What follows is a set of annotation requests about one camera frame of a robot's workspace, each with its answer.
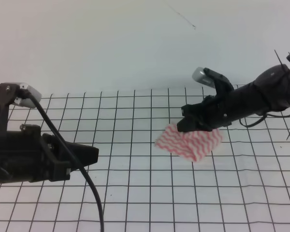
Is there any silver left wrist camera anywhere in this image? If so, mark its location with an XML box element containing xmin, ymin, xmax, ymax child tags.
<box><xmin>13</xmin><ymin>82</ymin><xmax>42</xmax><ymax>108</ymax></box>

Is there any black right camera cable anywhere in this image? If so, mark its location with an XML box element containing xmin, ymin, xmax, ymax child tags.
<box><xmin>239</xmin><ymin>110</ymin><xmax>290</xmax><ymax>128</ymax></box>

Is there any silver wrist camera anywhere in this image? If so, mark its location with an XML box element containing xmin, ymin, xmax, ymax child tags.
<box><xmin>13</xmin><ymin>82</ymin><xmax>42</xmax><ymax>108</ymax></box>
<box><xmin>192</xmin><ymin>67</ymin><xmax>215</xmax><ymax>88</ymax></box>

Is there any pink wavy striped towel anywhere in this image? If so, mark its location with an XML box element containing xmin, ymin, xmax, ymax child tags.
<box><xmin>155</xmin><ymin>123</ymin><xmax>223</xmax><ymax>162</ymax></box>

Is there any white black-grid tablecloth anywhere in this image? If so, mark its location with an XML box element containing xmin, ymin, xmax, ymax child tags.
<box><xmin>0</xmin><ymin>84</ymin><xmax>290</xmax><ymax>232</ymax></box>

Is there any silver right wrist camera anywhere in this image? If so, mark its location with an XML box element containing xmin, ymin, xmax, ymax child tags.
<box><xmin>192</xmin><ymin>67</ymin><xmax>215</xmax><ymax>88</ymax></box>

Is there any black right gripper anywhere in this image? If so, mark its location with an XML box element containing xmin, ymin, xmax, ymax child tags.
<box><xmin>177</xmin><ymin>68</ymin><xmax>234</xmax><ymax>132</ymax></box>

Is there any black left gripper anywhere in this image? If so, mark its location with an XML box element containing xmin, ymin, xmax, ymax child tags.
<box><xmin>0</xmin><ymin>82</ymin><xmax>99</xmax><ymax>185</ymax></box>

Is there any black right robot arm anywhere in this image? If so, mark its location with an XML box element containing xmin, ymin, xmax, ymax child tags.
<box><xmin>177</xmin><ymin>65</ymin><xmax>290</xmax><ymax>132</ymax></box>

